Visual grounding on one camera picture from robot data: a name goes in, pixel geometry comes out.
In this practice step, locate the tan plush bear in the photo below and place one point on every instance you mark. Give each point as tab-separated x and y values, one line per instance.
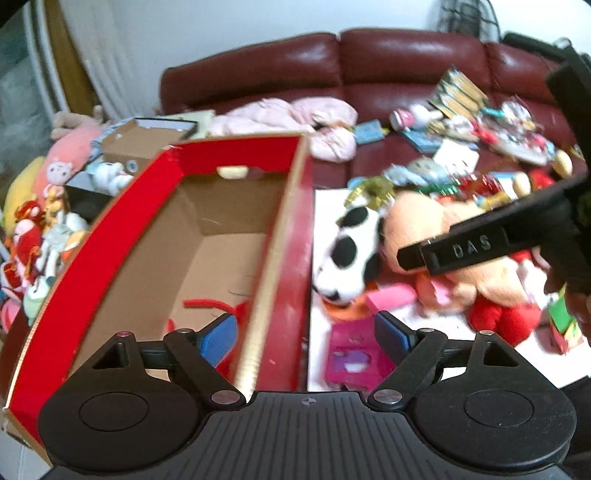
415	221

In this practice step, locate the black standing fan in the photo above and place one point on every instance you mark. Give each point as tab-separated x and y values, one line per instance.
461	18

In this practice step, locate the gold foil wrapper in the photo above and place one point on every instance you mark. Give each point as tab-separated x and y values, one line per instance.
371	191

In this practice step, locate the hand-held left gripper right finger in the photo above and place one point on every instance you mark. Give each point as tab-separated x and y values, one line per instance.
392	333

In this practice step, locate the small brown cardboard box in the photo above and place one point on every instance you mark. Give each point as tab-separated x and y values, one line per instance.
138	138

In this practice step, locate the green toy book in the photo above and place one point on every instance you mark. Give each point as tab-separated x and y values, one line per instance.
564	314

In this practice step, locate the window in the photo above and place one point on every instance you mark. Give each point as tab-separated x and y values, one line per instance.
18	69

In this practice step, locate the red foil ornament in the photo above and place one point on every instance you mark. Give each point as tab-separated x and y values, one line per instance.
480	188

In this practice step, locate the pink padded jacket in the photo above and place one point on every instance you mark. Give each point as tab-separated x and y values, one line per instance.
286	113

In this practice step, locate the magenta toy case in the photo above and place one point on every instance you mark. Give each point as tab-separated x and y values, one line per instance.
351	341

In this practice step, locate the white plush toy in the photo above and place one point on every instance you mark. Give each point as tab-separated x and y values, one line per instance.
108	177

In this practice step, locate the grey blue plush face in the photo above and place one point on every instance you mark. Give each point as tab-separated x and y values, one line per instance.
418	170

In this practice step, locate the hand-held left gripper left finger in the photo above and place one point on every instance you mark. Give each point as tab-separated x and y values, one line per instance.
219	336

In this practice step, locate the white printed paper sheet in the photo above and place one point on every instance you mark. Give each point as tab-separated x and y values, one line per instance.
319	325

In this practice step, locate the panda plush toy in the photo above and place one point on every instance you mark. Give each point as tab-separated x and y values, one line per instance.
351	251

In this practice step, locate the pile of plush toys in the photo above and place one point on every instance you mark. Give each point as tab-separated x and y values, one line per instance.
55	170

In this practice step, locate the orange round plastic dish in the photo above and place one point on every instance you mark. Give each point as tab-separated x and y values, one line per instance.
344	311

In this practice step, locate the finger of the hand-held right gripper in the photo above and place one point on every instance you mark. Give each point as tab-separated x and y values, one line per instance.
471	249

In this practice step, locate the small blue card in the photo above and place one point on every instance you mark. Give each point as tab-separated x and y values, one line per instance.
370	131

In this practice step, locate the yellow green card pack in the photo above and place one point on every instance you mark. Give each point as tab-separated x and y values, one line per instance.
457	92

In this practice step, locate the dark red leather sofa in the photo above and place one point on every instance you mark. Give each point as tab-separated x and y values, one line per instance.
392	60

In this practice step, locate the white paper card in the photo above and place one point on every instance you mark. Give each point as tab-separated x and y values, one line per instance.
457	154

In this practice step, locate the white pink toy figure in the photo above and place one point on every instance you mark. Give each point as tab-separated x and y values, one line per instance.
408	117

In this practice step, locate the red cardboard box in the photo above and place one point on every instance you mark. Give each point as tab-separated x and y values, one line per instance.
134	212

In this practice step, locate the clear packaged toy set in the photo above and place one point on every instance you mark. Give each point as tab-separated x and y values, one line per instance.
517	134

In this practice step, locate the green tinsel strip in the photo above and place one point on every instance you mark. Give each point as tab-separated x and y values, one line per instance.
436	189

